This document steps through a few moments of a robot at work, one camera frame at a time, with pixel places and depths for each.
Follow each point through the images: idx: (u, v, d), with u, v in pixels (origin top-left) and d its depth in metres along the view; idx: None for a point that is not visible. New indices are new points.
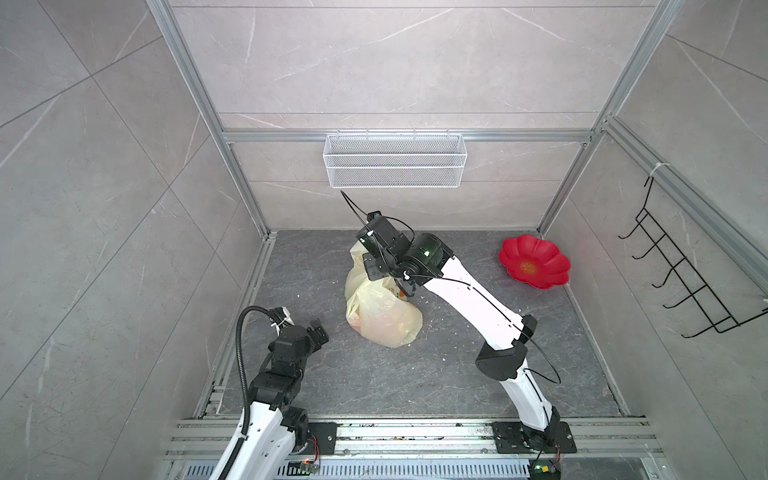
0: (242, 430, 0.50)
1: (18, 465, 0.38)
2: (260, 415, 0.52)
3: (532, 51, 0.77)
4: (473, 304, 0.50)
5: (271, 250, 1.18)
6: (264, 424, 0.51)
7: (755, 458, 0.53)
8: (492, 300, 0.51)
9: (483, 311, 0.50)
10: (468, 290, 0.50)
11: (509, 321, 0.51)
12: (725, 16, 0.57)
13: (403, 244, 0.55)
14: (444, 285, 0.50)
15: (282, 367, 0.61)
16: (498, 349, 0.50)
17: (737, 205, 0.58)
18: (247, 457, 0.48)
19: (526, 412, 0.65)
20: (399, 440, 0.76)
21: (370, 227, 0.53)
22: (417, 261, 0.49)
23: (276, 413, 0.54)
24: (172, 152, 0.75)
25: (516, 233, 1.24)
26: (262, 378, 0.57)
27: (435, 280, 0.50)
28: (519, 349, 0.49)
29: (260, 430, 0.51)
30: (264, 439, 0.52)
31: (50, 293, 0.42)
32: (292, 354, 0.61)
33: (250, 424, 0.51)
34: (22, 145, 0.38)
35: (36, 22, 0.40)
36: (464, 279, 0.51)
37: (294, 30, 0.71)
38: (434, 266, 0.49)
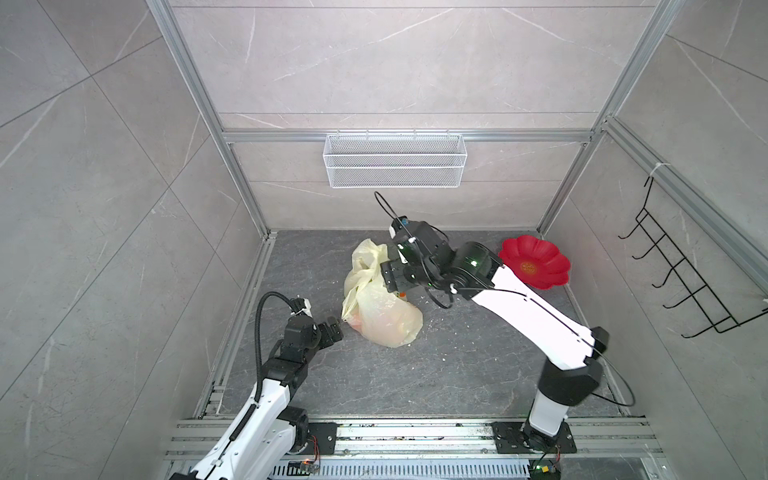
0: (254, 399, 0.52)
1: (18, 465, 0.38)
2: (271, 389, 0.55)
3: (532, 51, 0.77)
4: (533, 319, 0.44)
5: (270, 250, 1.19)
6: (275, 397, 0.54)
7: (755, 458, 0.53)
8: (554, 313, 0.45)
9: (546, 327, 0.44)
10: (526, 302, 0.45)
11: (578, 336, 0.44)
12: (725, 16, 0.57)
13: (445, 254, 0.50)
14: (496, 298, 0.45)
15: (290, 353, 0.64)
16: (568, 370, 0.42)
17: (737, 205, 0.58)
18: (257, 425, 0.49)
19: (542, 418, 0.63)
20: (399, 440, 0.76)
21: (411, 234, 0.48)
22: (467, 272, 0.44)
23: (286, 390, 0.57)
24: (172, 152, 0.75)
25: (516, 233, 1.24)
26: (273, 363, 0.60)
27: (485, 293, 0.45)
28: (596, 370, 0.42)
29: (270, 402, 0.53)
30: (273, 410, 0.54)
31: (49, 293, 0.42)
32: (300, 341, 0.64)
33: (262, 395, 0.53)
34: (21, 145, 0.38)
35: (36, 22, 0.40)
36: (518, 289, 0.45)
37: (294, 30, 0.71)
38: (484, 276, 0.45)
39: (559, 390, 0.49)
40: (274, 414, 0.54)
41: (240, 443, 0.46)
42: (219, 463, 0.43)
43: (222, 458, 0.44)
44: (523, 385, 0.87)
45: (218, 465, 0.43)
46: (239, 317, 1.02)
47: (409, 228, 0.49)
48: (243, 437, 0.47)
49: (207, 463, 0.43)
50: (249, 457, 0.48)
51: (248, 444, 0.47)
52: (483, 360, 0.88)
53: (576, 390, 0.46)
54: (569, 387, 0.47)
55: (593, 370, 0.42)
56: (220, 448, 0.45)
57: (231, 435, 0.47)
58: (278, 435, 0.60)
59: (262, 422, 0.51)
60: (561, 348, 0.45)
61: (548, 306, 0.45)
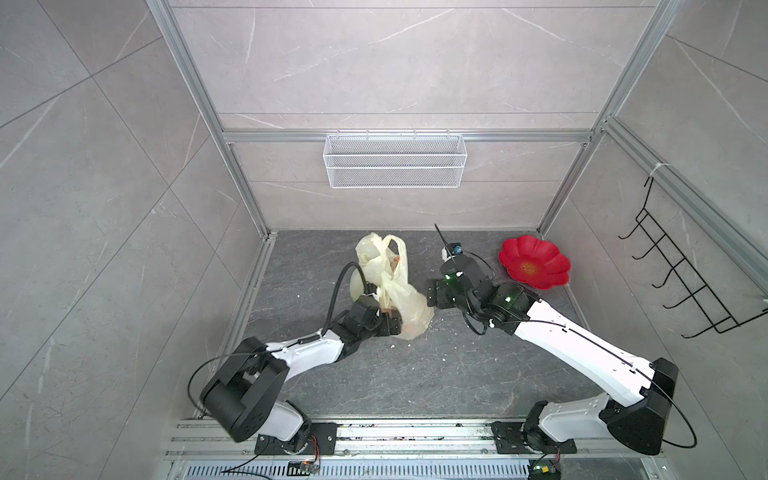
0: (321, 332, 0.60)
1: (18, 465, 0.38)
2: (332, 336, 0.61)
3: (532, 51, 0.77)
4: (574, 346, 0.46)
5: (271, 250, 1.18)
6: (330, 343, 0.60)
7: (755, 458, 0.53)
8: (601, 343, 0.45)
9: (590, 353, 0.45)
10: (565, 333, 0.47)
11: (629, 365, 0.43)
12: (725, 16, 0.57)
13: (487, 289, 0.56)
14: (536, 329, 0.49)
15: (350, 324, 0.71)
16: (629, 405, 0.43)
17: (737, 205, 0.58)
18: (314, 349, 0.55)
19: (556, 425, 0.62)
20: (398, 440, 0.76)
21: (460, 268, 0.55)
22: (503, 308, 0.50)
23: (337, 349, 0.62)
24: (172, 152, 0.75)
25: (516, 233, 1.24)
26: (335, 325, 0.66)
27: (524, 325, 0.49)
28: (660, 405, 0.39)
29: (328, 342, 0.59)
30: (326, 351, 0.60)
31: (49, 293, 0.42)
32: (363, 317, 0.70)
33: (324, 334, 0.60)
34: (21, 145, 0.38)
35: (36, 22, 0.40)
36: (557, 321, 0.48)
37: (294, 30, 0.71)
38: (518, 310, 0.49)
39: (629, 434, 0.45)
40: (324, 357, 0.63)
41: (302, 349, 0.52)
42: (284, 350, 0.49)
43: (287, 349, 0.50)
44: (523, 385, 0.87)
45: (283, 351, 0.49)
46: (239, 317, 1.02)
47: (459, 264, 0.54)
48: (305, 347, 0.53)
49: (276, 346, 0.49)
50: (300, 366, 0.54)
51: (305, 356, 0.53)
52: (483, 360, 0.88)
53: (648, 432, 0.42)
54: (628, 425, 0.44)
55: (654, 402, 0.39)
56: (288, 343, 0.52)
57: (299, 340, 0.54)
58: (293, 415, 0.62)
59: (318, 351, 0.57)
60: (611, 375, 0.43)
61: (594, 337, 0.46)
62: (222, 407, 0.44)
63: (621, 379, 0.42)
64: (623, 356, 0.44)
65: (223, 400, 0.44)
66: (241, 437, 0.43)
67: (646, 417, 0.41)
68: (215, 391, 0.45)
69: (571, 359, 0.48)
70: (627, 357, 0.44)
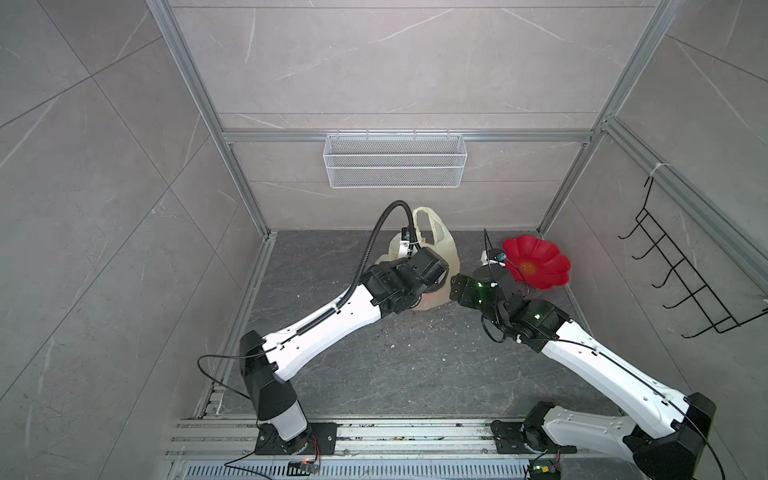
0: (335, 304, 0.47)
1: (18, 465, 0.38)
2: (359, 299, 0.47)
3: (531, 51, 0.77)
4: (607, 373, 0.45)
5: (271, 250, 1.18)
6: (357, 312, 0.46)
7: (755, 458, 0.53)
8: (631, 369, 0.44)
9: (622, 380, 0.44)
10: (594, 356, 0.46)
11: (662, 396, 0.42)
12: (724, 16, 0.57)
13: (518, 304, 0.56)
14: (566, 349, 0.48)
15: (407, 274, 0.53)
16: (659, 437, 0.41)
17: (737, 205, 0.58)
18: (328, 332, 0.45)
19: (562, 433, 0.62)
20: (399, 440, 0.76)
21: (493, 278, 0.54)
22: (531, 325, 0.51)
23: (373, 311, 0.48)
24: (172, 152, 0.75)
25: (516, 233, 1.24)
26: (383, 269, 0.50)
27: (553, 344, 0.49)
28: (692, 441, 0.38)
29: (352, 315, 0.46)
30: (350, 325, 0.48)
31: (50, 293, 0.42)
32: (426, 271, 0.53)
33: (346, 301, 0.47)
34: (22, 145, 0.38)
35: (36, 22, 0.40)
36: (587, 343, 0.47)
37: (294, 30, 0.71)
38: (548, 329, 0.49)
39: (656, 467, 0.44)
40: (351, 328, 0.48)
41: (304, 340, 0.44)
42: (279, 347, 0.43)
43: (283, 345, 0.43)
44: (523, 385, 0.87)
45: (278, 350, 0.43)
46: (239, 317, 1.02)
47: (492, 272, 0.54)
48: (311, 335, 0.44)
49: (273, 340, 0.44)
50: (312, 352, 0.46)
51: (313, 344, 0.45)
52: (483, 360, 0.88)
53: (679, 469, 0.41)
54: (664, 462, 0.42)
55: (684, 437, 0.38)
56: (288, 333, 0.44)
57: (301, 328, 0.44)
58: (297, 421, 0.63)
59: (337, 328, 0.46)
60: (641, 404, 0.42)
61: (623, 362, 0.45)
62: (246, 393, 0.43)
63: (652, 410, 0.41)
64: (655, 386, 0.43)
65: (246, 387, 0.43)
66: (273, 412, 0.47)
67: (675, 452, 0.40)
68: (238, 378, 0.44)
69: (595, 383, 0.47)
70: (657, 385, 0.43)
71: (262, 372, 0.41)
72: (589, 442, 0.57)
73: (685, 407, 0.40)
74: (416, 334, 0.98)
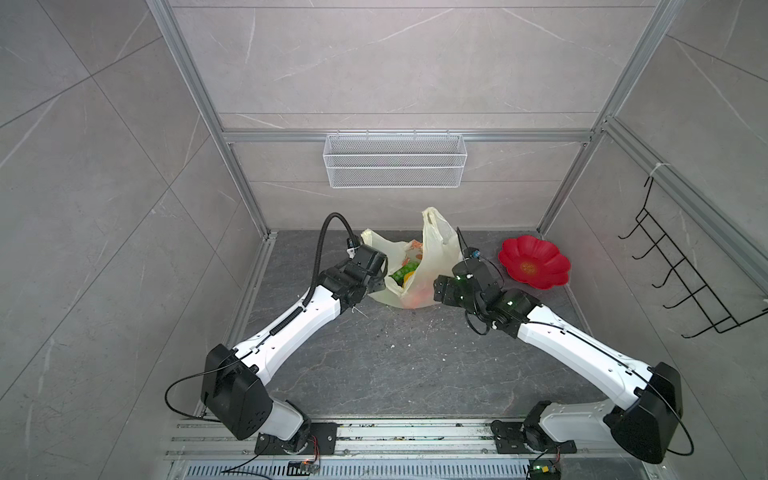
0: (302, 302, 0.51)
1: (18, 465, 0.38)
2: (322, 296, 0.52)
3: (531, 51, 0.77)
4: (575, 350, 0.47)
5: (271, 250, 1.18)
6: (322, 306, 0.51)
7: (755, 457, 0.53)
8: (598, 346, 0.47)
9: (587, 355, 0.46)
10: (563, 335, 0.49)
11: (626, 367, 0.44)
12: (725, 16, 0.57)
13: (495, 293, 0.60)
14: (537, 331, 0.51)
15: (353, 270, 0.61)
16: (626, 406, 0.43)
17: (737, 205, 0.58)
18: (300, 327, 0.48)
19: (555, 427, 0.62)
20: (399, 440, 0.76)
21: (469, 271, 0.59)
22: (505, 311, 0.54)
23: (335, 305, 0.53)
24: (172, 152, 0.75)
25: (516, 233, 1.24)
26: (333, 271, 0.56)
27: (526, 327, 0.52)
28: (655, 406, 0.40)
29: (317, 309, 0.50)
30: (318, 318, 0.51)
31: (50, 293, 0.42)
32: (369, 264, 0.61)
33: (311, 300, 0.51)
34: (21, 145, 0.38)
35: (36, 22, 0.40)
36: (556, 323, 0.50)
37: (294, 30, 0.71)
38: (519, 313, 0.53)
39: (632, 441, 0.45)
40: (319, 323, 0.52)
41: (278, 339, 0.46)
42: (255, 351, 0.44)
43: (258, 349, 0.44)
44: (523, 385, 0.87)
45: (254, 353, 0.43)
46: (239, 317, 1.02)
47: (470, 266, 0.58)
48: (283, 334, 0.46)
49: (246, 347, 0.44)
50: (288, 350, 0.48)
51: (287, 341, 0.46)
52: (483, 360, 0.88)
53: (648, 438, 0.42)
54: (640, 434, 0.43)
55: (648, 402, 0.40)
56: (260, 338, 0.45)
57: (272, 330, 0.46)
58: (295, 414, 0.63)
59: (307, 324, 0.49)
60: (605, 375, 0.45)
61: (591, 341, 0.47)
62: (223, 411, 0.44)
63: (616, 380, 0.43)
64: (620, 359, 0.45)
65: (221, 405, 0.44)
66: (252, 428, 0.46)
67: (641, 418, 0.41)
68: (210, 398, 0.45)
69: (571, 363, 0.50)
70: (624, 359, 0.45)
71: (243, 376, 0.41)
72: (582, 433, 0.57)
73: (647, 375, 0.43)
74: (416, 334, 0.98)
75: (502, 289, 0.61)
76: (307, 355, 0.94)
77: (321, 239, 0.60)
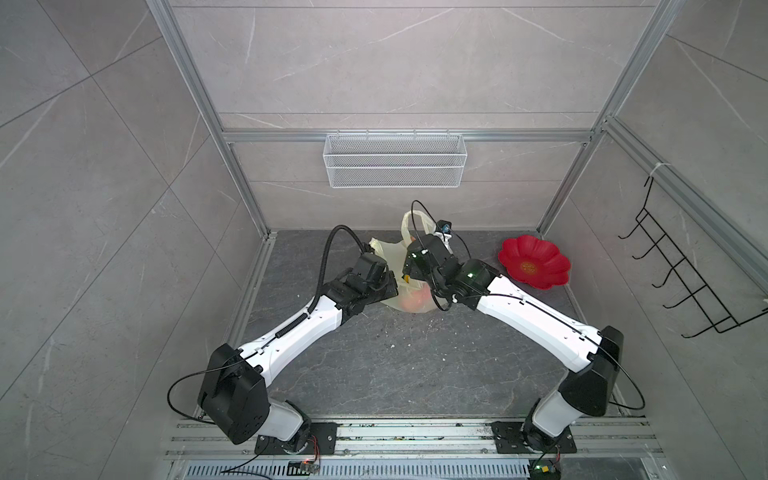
0: (307, 309, 0.53)
1: (18, 465, 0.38)
2: (326, 305, 0.54)
3: (532, 51, 0.77)
4: (533, 318, 0.48)
5: (271, 250, 1.18)
6: (327, 314, 0.53)
7: (755, 457, 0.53)
8: (554, 314, 0.48)
9: (545, 323, 0.47)
10: (522, 305, 0.49)
11: (579, 332, 0.46)
12: (725, 15, 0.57)
13: (451, 267, 0.57)
14: (496, 303, 0.50)
15: (354, 282, 0.62)
16: (577, 369, 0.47)
17: (737, 205, 0.58)
18: (304, 333, 0.50)
19: (541, 417, 0.64)
20: (399, 440, 0.76)
21: (423, 246, 0.56)
22: (464, 284, 0.52)
23: (338, 315, 0.55)
24: (172, 152, 0.75)
25: (516, 233, 1.24)
26: (335, 281, 0.59)
27: (485, 299, 0.51)
28: (604, 369, 0.42)
29: (321, 317, 0.52)
30: (320, 327, 0.53)
31: (50, 293, 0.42)
32: (369, 275, 0.63)
33: (314, 309, 0.53)
34: (21, 145, 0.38)
35: (36, 22, 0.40)
36: (515, 294, 0.50)
37: (294, 30, 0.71)
38: (480, 285, 0.51)
39: (580, 399, 0.48)
40: (321, 332, 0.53)
41: (283, 343, 0.47)
42: (259, 352, 0.45)
43: (263, 351, 0.45)
44: (523, 385, 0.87)
45: (258, 354, 0.44)
46: (239, 317, 1.02)
47: (424, 242, 0.55)
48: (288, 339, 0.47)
49: (251, 348, 0.45)
50: (291, 354, 0.49)
51: (291, 346, 0.48)
52: (483, 360, 0.88)
53: (596, 395, 0.45)
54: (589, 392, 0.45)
55: (598, 366, 0.42)
56: (265, 340, 0.46)
57: (277, 333, 0.48)
58: (294, 417, 0.63)
59: (310, 333, 0.51)
60: (562, 343, 0.46)
61: (548, 309, 0.48)
62: (221, 412, 0.43)
63: (570, 346, 0.45)
64: (574, 325, 0.46)
65: (220, 406, 0.44)
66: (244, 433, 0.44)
67: (592, 381, 0.43)
68: (208, 399, 0.44)
69: (526, 332, 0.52)
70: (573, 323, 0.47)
71: (246, 377, 0.41)
72: (568, 417, 0.57)
73: (598, 340, 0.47)
74: (416, 334, 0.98)
75: (459, 264, 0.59)
76: (307, 355, 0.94)
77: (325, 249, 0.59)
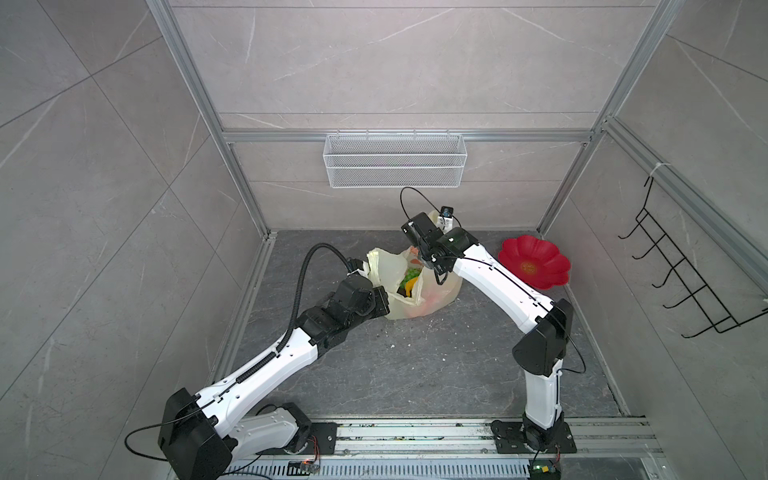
0: (274, 348, 0.49)
1: (18, 465, 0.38)
2: (299, 341, 0.50)
3: (532, 51, 0.77)
4: (497, 282, 0.54)
5: (271, 250, 1.18)
6: (298, 353, 0.49)
7: (755, 457, 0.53)
8: (516, 281, 0.54)
9: (506, 287, 0.53)
10: (490, 270, 0.55)
11: (534, 298, 0.52)
12: (724, 16, 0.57)
13: (436, 235, 0.65)
14: (468, 266, 0.56)
15: (336, 310, 0.58)
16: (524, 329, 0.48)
17: (737, 205, 0.58)
18: (270, 376, 0.46)
19: (534, 410, 0.65)
20: (399, 440, 0.76)
21: (411, 220, 0.65)
22: (445, 247, 0.58)
23: (313, 351, 0.52)
24: (172, 151, 0.75)
25: (515, 233, 1.24)
26: (313, 310, 0.55)
27: (460, 262, 0.57)
28: (547, 330, 0.48)
29: (292, 357, 0.49)
30: (291, 365, 0.50)
31: (50, 293, 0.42)
32: (351, 301, 0.57)
33: (285, 346, 0.49)
34: (21, 145, 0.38)
35: (36, 22, 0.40)
36: (486, 260, 0.56)
37: (294, 30, 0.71)
38: (458, 249, 0.57)
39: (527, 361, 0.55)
40: (294, 370, 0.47)
41: (244, 387, 0.44)
42: (217, 400, 0.42)
43: (222, 397, 0.42)
44: (523, 385, 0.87)
45: (216, 403, 0.41)
46: (238, 318, 1.02)
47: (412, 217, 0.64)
48: (252, 381, 0.44)
49: (209, 395, 0.42)
50: (257, 397, 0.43)
51: (255, 391, 0.45)
52: (483, 360, 0.88)
53: (539, 356, 0.51)
54: (534, 353, 0.52)
55: (543, 327, 0.48)
56: (225, 384, 0.43)
57: (239, 376, 0.45)
58: (285, 423, 0.61)
59: (279, 373, 0.48)
60: (516, 305, 0.52)
61: (512, 276, 0.54)
62: (177, 467, 0.41)
63: (523, 309, 0.51)
64: (532, 293, 0.52)
65: (174, 459, 0.41)
66: None
67: (535, 340, 0.50)
68: (163, 450, 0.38)
69: (491, 296, 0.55)
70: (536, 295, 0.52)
71: (199, 429, 0.39)
72: (546, 398, 0.60)
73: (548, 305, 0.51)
74: (416, 333, 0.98)
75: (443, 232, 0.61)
76: None
77: (302, 274, 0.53)
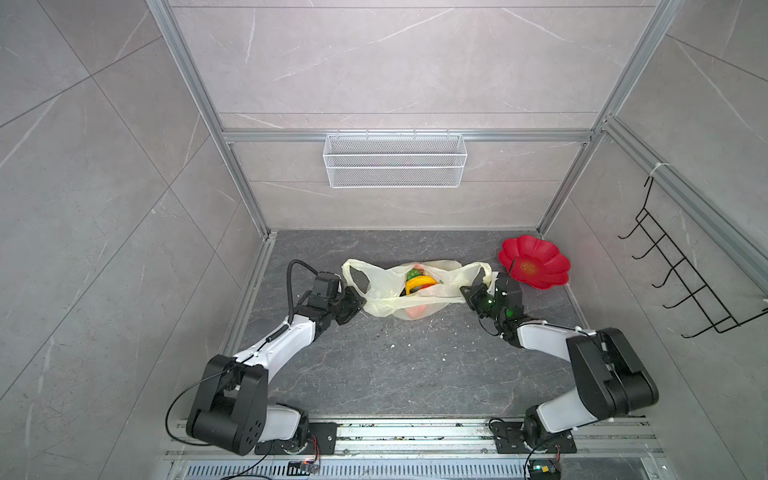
0: (288, 321, 0.58)
1: (18, 465, 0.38)
2: (301, 320, 0.60)
3: (531, 51, 0.77)
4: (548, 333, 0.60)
5: (271, 250, 1.18)
6: (303, 325, 0.59)
7: (755, 457, 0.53)
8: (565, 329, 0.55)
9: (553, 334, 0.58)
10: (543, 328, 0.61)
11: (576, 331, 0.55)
12: (724, 16, 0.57)
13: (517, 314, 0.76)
14: (528, 330, 0.66)
15: (316, 300, 0.70)
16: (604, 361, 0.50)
17: (738, 205, 0.58)
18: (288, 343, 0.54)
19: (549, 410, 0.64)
20: (399, 440, 0.76)
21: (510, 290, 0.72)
22: (512, 330, 0.72)
23: (312, 329, 0.62)
24: (172, 152, 0.75)
25: (515, 233, 1.24)
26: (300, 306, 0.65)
27: (524, 330, 0.67)
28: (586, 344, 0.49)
29: (300, 327, 0.58)
30: (299, 337, 0.58)
31: (50, 292, 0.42)
32: (328, 290, 0.71)
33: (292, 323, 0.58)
34: (21, 145, 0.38)
35: (36, 22, 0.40)
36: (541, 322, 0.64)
37: (294, 30, 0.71)
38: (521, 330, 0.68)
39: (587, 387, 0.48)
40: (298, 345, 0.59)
41: (273, 346, 0.51)
42: (255, 354, 0.48)
43: (258, 352, 0.48)
44: (523, 384, 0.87)
45: (255, 355, 0.47)
46: (238, 318, 1.02)
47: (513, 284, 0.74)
48: (277, 343, 0.52)
49: (246, 351, 0.48)
50: (279, 360, 0.52)
51: (279, 352, 0.51)
52: (483, 360, 0.88)
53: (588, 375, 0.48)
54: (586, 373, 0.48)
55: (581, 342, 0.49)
56: (257, 346, 0.50)
57: (266, 340, 0.51)
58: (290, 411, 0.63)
59: (292, 342, 0.56)
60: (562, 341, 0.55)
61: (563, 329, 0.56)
62: (216, 426, 0.42)
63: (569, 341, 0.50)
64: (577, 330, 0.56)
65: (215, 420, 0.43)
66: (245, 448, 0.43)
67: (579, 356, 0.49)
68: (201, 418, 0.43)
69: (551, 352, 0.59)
70: (580, 329, 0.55)
71: (249, 374, 0.43)
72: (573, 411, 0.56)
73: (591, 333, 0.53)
74: (416, 333, 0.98)
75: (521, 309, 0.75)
76: (307, 354, 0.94)
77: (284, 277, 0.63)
